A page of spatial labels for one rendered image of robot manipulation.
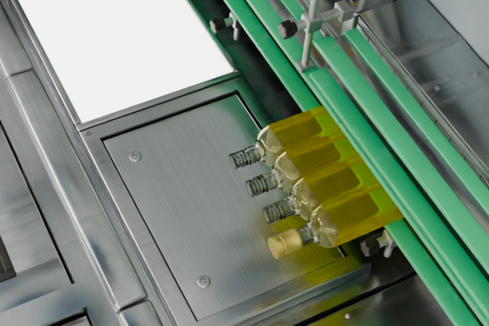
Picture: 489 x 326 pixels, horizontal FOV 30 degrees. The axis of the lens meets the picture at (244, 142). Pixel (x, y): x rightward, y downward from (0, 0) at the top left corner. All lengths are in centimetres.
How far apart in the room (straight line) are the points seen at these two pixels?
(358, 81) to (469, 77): 17
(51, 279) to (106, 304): 11
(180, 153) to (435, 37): 50
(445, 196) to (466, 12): 33
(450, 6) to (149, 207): 60
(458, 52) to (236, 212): 46
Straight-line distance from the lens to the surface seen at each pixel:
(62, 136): 169
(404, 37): 149
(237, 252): 153
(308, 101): 162
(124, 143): 166
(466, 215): 131
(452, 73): 145
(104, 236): 156
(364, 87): 142
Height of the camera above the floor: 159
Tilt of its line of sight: 19 degrees down
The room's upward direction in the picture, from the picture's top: 110 degrees counter-clockwise
